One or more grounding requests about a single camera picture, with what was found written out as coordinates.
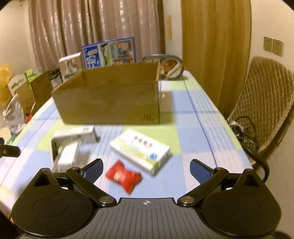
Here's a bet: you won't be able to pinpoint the red candy wrapper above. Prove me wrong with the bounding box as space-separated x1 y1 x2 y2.
106 160 142 194

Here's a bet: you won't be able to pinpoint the white green tablet box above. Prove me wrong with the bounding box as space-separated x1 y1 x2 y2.
110 129 170 176

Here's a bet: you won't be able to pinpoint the white plastic bag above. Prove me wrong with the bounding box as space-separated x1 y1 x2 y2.
2 94 26 134

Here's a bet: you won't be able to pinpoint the white block in plastic bag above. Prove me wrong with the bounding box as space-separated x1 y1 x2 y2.
51 139 90 173

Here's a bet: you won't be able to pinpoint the brown cardboard boxes left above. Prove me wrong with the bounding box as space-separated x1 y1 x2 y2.
8 68 62 115

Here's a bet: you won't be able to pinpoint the white ointment box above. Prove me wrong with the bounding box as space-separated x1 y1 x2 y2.
51 125 99 147

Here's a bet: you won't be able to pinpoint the checkered tablecloth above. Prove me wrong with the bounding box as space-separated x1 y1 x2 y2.
1 71 251 216

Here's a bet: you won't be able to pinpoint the small white product box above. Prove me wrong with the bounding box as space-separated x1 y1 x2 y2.
58 52 83 82

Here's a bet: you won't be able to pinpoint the quilted beige chair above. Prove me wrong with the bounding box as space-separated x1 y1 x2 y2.
228 56 293 154

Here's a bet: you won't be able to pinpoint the brown curtain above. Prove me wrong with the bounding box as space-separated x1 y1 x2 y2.
28 0 165 70

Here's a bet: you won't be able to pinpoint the large brown cardboard box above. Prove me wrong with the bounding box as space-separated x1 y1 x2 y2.
51 62 160 124

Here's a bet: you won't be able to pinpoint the blue milk carton box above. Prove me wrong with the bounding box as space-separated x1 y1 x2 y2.
82 37 136 69

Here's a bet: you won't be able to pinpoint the black instant rice bowl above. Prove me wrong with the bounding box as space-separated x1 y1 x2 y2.
143 54 184 81

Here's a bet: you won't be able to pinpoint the wooden door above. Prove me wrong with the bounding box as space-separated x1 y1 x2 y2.
181 0 251 117

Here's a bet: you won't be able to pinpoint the black power cable on chair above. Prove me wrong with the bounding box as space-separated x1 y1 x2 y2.
229 115 271 183

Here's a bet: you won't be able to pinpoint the wall socket plates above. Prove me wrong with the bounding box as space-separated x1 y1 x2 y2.
263 36 284 57

